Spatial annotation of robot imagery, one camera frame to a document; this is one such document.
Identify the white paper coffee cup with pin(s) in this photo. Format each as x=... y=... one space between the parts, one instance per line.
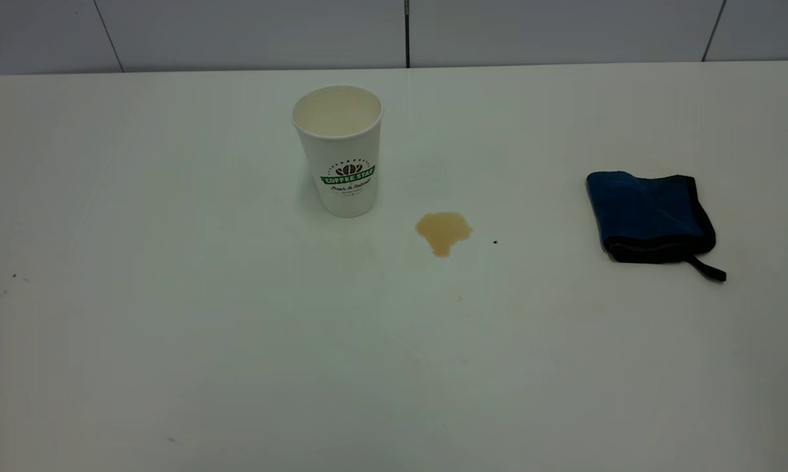
x=341 y=190

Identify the blue cloth with black edging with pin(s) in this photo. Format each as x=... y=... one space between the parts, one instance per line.
x=650 y=213

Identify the brown coffee spill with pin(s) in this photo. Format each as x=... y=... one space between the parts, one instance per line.
x=441 y=229

